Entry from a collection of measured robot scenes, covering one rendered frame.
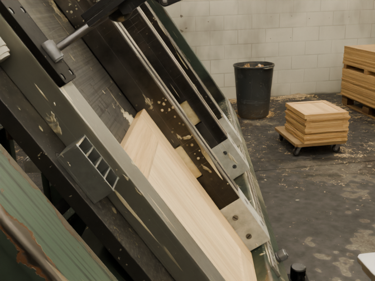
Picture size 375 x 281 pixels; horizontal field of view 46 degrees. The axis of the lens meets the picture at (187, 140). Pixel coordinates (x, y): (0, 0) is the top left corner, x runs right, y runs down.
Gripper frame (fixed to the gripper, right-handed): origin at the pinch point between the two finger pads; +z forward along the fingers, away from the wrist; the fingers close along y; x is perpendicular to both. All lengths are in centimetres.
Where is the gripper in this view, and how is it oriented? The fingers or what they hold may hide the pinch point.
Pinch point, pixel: (113, 1)
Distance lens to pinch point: 49.2
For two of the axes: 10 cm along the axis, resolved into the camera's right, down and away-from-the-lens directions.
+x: 0.3, -3.1, 9.5
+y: 5.7, 7.8, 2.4
